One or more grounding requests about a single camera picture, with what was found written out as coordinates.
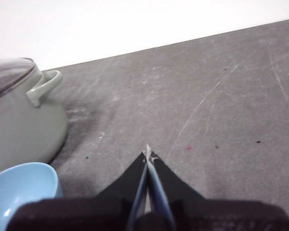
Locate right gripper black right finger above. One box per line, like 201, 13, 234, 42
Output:
149, 151, 289, 231

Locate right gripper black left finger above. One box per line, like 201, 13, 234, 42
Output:
6, 151, 149, 231

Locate glass lid with steel rim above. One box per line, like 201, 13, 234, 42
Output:
0, 57, 42, 102

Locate pale green electric steamer pot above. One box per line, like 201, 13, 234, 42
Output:
0, 69, 68, 177

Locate blue ribbed bowl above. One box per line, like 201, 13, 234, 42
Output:
0, 162, 64, 231

